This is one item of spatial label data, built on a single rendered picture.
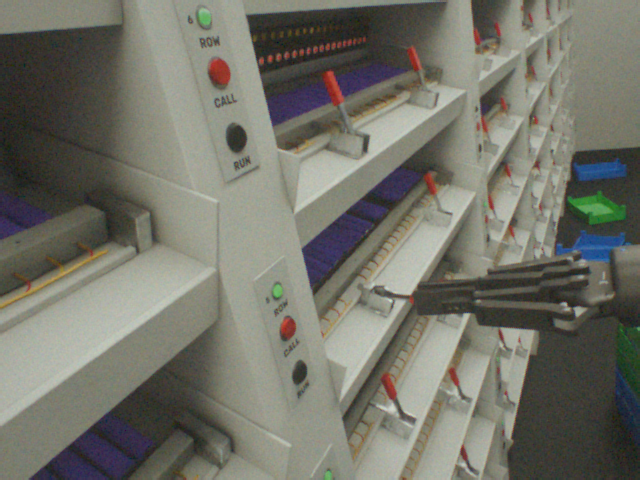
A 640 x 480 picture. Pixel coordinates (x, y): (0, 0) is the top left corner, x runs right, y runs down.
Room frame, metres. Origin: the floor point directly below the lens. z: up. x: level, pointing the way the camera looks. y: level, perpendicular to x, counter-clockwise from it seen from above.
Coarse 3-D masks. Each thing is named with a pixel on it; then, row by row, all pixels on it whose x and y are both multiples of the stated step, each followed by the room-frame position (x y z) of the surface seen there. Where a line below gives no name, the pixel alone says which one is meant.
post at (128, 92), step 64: (128, 0) 0.29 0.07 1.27; (0, 64) 0.38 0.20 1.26; (64, 64) 0.33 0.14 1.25; (128, 64) 0.30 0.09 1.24; (256, 64) 0.36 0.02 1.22; (0, 128) 0.40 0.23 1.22; (64, 128) 0.35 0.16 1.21; (128, 128) 0.31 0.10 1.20; (192, 128) 0.30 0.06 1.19; (256, 128) 0.35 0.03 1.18; (256, 192) 0.34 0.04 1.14; (256, 256) 0.32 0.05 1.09; (256, 320) 0.30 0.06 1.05; (192, 384) 0.33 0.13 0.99; (256, 384) 0.29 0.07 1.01; (320, 384) 0.35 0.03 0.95; (320, 448) 0.33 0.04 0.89
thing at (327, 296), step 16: (432, 176) 0.86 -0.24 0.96; (416, 192) 0.79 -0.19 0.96; (400, 208) 0.72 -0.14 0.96; (384, 224) 0.67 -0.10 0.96; (400, 224) 0.71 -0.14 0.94; (368, 240) 0.62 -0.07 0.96; (384, 240) 0.64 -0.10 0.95; (352, 256) 0.58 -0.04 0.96; (368, 256) 0.59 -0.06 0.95; (336, 272) 0.54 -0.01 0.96; (352, 272) 0.54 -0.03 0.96; (336, 288) 0.51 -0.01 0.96; (320, 304) 0.48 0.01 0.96; (320, 320) 0.48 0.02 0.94; (336, 320) 0.47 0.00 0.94
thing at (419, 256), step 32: (416, 160) 0.93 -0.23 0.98; (448, 160) 0.89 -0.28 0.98; (448, 192) 0.85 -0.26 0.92; (384, 256) 0.62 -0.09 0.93; (416, 256) 0.63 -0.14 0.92; (320, 288) 0.54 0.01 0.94; (352, 288) 0.54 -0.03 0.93; (416, 288) 0.57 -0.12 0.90; (352, 320) 0.48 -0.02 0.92; (384, 320) 0.49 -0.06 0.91; (352, 352) 0.43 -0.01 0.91; (352, 384) 0.39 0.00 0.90
